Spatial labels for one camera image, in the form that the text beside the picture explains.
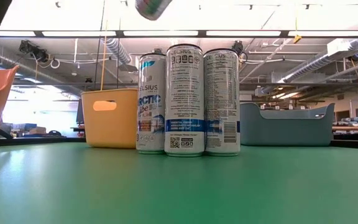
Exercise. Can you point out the white Celsius energy drink can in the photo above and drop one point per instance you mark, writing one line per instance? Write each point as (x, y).
(151, 93)
(184, 93)
(152, 7)
(222, 93)

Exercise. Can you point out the yellow plastic bin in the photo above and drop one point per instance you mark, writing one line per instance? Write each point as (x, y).
(110, 130)

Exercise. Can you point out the black ceiling-mounted device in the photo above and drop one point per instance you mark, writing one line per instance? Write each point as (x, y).
(31, 49)
(356, 56)
(237, 45)
(158, 51)

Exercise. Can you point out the dark monitor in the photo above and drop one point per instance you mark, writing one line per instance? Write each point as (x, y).
(79, 112)

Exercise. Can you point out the blue-grey plastic bin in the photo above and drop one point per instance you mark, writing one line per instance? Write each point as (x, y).
(284, 133)

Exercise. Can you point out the long ceiling light fixture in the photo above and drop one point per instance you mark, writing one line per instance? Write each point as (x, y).
(79, 33)

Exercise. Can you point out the yellow hanging hook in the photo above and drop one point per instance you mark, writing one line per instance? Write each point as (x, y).
(297, 39)

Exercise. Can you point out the cardboard box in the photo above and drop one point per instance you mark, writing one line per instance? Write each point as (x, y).
(37, 130)

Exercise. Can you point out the white ceiling unit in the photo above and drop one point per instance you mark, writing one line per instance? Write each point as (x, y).
(342, 46)

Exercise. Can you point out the wooden workbench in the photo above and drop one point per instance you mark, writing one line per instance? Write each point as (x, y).
(356, 128)

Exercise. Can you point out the silver flexible duct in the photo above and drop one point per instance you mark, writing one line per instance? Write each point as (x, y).
(117, 49)

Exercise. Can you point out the large silver ceiling duct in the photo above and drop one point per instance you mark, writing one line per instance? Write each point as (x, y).
(315, 62)

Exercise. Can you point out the black table frame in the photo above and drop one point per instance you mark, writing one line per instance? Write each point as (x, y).
(36, 141)

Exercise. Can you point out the grey ceiling duct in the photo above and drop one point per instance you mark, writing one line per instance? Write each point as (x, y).
(11, 67)

